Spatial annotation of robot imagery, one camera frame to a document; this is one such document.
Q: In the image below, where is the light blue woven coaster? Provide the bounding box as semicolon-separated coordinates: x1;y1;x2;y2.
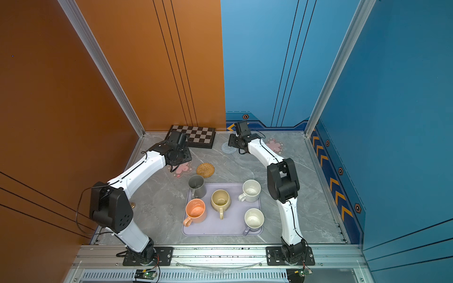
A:
221;142;237;154

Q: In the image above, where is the pink flower coaster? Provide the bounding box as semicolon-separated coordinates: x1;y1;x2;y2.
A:
172;162;193;178
265;139;284;154

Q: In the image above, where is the tan rattan round coaster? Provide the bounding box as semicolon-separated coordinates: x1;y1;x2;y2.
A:
196;163;215;178

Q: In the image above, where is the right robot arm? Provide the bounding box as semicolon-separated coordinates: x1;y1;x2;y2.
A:
228;120;315;266

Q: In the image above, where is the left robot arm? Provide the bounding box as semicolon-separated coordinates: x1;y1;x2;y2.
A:
89;130;192;266

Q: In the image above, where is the folded chessboard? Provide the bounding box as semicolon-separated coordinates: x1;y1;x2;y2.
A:
165;125;216;149

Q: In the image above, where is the grey metal cup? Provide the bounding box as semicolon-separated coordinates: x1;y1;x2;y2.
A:
188;175;206;199

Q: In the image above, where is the white ceramic mug upper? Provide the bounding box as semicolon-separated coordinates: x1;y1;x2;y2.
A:
238;180;261;203

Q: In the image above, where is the yellow ceramic mug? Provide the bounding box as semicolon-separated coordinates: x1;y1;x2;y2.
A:
211;189;231;220

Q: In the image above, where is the orange ceramic mug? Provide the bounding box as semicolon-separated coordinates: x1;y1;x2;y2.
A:
183;199;207;227

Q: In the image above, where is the lavender plastic tray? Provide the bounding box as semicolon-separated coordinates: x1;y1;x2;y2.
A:
182;183;261;236

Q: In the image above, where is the white lavender mug lower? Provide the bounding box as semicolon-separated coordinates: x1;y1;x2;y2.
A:
243;208;265;236

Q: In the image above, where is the green circuit board left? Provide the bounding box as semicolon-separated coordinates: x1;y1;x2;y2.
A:
134;269;158;283

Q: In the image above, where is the circuit board right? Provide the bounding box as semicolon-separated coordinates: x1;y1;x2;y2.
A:
286;267;313;283

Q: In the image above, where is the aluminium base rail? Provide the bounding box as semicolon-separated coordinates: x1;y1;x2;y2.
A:
65;244;373;283

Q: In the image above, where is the aluminium frame post right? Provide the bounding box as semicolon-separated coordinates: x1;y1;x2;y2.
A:
304;0;376;138

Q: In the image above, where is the aluminium frame post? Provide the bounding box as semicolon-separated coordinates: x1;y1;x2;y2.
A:
58;0;146;137
304;0;376;138

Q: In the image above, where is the aluminium frame post left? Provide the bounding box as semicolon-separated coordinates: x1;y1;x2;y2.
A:
58;0;146;137

